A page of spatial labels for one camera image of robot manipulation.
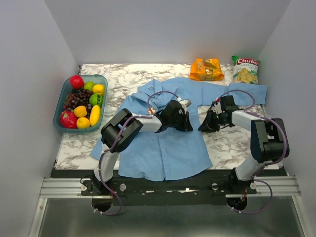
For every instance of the orange mango gummy bag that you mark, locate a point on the orange mango gummy bag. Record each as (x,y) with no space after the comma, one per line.
(206,70)

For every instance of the yellow toy lemon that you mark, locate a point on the yellow toy lemon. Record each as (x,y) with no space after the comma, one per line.
(80,111)

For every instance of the light blue button shirt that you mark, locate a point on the light blue button shirt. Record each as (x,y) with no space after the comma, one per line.
(172,154)

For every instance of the dark toy grape bunch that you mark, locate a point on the dark toy grape bunch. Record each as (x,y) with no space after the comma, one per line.
(77,98)

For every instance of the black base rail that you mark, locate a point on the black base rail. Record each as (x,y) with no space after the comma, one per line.
(207,187)

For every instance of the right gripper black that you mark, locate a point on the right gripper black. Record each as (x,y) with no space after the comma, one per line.
(207,125)

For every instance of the teal plastic fruit basin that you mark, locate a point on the teal plastic fruit basin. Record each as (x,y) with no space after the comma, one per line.
(66,89)

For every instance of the green cassava chips bag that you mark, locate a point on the green cassava chips bag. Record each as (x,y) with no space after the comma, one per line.
(245,70)

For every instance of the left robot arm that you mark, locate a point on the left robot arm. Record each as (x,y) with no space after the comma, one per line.
(123,128)

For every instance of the red toy apple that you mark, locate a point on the red toy apple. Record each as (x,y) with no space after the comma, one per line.
(76,82)

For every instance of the yellow toy mango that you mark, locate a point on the yellow toy mango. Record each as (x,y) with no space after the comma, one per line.
(94,115)

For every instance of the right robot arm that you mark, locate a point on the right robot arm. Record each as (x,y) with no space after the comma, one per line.
(268,139)

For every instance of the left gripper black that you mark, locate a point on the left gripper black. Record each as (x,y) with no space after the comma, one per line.
(186,125)

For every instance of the green toy lime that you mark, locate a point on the green toy lime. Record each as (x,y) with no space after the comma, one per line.
(96,99)
(89,85)

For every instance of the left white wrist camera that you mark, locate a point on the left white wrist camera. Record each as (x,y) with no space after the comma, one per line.
(185,103)

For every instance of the orange toy fruit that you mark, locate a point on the orange toy fruit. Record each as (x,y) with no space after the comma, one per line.
(98,89)
(83,123)

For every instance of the pink toy dragon fruit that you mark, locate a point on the pink toy dragon fruit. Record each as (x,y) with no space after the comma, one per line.
(68,119)

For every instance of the red orange leaf brooch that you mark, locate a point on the red orange leaf brooch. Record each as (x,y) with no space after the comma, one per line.
(151,110)

